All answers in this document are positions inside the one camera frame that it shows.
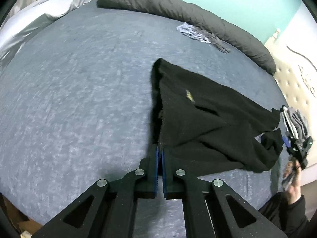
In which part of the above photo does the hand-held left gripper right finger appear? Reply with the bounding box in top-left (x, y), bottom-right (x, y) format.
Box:
top-left (161, 149), bottom-right (288, 238)

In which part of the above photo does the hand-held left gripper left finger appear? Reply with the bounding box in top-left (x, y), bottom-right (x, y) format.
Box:
top-left (31, 144), bottom-right (159, 238)

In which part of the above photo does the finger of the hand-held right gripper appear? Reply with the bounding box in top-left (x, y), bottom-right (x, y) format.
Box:
top-left (282, 135), bottom-right (293, 154)

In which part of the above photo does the black garment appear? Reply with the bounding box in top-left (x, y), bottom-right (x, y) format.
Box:
top-left (151, 58), bottom-right (284, 173)

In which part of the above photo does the person's right forearm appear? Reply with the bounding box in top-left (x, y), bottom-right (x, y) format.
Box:
top-left (259, 192), bottom-right (311, 238)

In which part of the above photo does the person's right hand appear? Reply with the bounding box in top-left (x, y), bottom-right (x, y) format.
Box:
top-left (282, 160), bottom-right (303, 199)

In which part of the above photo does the dark grey folded garment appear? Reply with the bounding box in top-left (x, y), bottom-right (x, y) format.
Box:
top-left (288, 107), bottom-right (310, 139)

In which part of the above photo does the cream tufted bed headboard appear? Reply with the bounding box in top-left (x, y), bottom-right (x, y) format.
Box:
top-left (264, 28), bottom-right (317, 121)

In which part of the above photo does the small grey garment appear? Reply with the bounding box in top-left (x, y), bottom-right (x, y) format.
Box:
top-left (205, 33), bottom-right (232, 54)

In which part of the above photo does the light purple striped garment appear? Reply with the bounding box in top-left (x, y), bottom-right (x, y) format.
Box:
top-left (176, 22), bottom-right (212, 45)

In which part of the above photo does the grey rolled duvet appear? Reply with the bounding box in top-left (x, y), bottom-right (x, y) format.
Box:
top-left (96, 0), bottom-right (277, 76)

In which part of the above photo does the light grey sheet bundle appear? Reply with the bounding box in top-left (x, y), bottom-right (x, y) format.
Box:
top-left (0, 0), bottom-right (90, 68)

